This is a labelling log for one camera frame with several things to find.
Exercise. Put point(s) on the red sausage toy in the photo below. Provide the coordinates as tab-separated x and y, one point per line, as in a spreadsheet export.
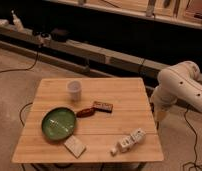
85	112

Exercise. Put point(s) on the white spray bottle on ledge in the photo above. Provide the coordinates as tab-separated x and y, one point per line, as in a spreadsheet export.
17	22

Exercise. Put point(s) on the white square sponge block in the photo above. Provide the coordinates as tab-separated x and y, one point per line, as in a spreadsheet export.
75	146

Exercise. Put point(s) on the black box on ledge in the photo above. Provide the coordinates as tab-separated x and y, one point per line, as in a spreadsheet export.
60	35

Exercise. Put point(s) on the brown snack bar packet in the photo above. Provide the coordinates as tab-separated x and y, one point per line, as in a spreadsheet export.
105	107

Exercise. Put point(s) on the wooden table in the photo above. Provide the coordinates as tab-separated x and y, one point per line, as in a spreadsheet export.
99	132

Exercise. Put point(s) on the translucent plastic cup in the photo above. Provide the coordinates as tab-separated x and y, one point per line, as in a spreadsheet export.
74	90

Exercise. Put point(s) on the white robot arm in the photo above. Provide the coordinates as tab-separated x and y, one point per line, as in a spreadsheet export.
175	82

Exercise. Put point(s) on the green round plate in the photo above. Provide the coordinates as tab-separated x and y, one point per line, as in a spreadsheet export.
58	124

